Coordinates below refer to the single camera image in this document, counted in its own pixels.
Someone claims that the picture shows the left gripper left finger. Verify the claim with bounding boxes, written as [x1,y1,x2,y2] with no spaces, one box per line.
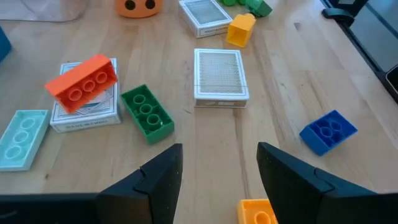
[98,142,184,224]

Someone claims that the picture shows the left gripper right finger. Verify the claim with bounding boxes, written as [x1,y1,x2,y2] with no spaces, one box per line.
[256,142,377,224]

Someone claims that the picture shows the green long brick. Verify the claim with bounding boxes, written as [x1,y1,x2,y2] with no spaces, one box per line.
[120,83,175,146]

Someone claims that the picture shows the grey-backed playing card deck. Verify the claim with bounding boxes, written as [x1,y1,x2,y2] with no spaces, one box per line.
[178,0,234,39]
[193,48,250,109]

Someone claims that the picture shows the orange long brick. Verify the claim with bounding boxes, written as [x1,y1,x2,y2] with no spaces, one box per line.
[44,54,119,114]

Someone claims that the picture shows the orange foam dice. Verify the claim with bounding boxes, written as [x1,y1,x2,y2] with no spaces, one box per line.
[114,0,164,19]

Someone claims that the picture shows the yellow long brick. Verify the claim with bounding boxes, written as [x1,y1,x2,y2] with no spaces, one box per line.
[236,198,279,224]

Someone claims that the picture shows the dark blue brick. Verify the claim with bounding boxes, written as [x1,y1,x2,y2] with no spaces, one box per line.
[298,109,358,157]

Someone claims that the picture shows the blue-patterned playing card deck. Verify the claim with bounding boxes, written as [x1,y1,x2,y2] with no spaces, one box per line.
[49,57,123,134]

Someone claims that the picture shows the mint flat brick plate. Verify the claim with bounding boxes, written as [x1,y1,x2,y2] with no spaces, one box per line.
[0,109,52,172]

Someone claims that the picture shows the yellow single-stud block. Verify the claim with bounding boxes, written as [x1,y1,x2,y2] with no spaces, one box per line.
[226,12,257,49]

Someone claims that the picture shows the dark green brick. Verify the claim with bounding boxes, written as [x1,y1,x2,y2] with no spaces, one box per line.
[244,0,274,18]

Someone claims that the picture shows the green studded toy block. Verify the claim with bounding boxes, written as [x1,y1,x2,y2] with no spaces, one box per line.
[217,0,247,7]

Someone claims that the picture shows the clear plastic container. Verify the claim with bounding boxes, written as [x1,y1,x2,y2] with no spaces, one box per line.
[0,0,91,23]

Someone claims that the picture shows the teal plastic bin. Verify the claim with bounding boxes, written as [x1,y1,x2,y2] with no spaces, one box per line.
[0,26,12,63]

